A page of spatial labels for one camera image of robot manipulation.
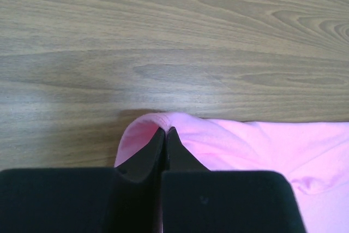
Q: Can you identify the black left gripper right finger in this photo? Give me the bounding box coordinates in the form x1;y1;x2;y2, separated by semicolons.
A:
161;128;305;232

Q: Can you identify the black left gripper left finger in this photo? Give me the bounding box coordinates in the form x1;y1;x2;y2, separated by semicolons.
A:
1;129;165;232

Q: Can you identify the pink t shirt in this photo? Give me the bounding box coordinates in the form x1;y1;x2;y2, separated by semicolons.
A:
115;112;348;232

